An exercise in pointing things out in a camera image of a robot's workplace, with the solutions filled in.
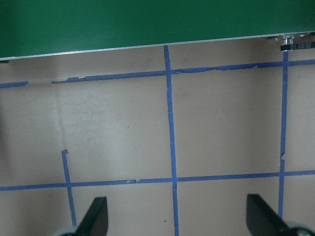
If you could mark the green conveyor belt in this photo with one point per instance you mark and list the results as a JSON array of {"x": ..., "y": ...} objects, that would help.
[{"x": 147, "y": 22}]

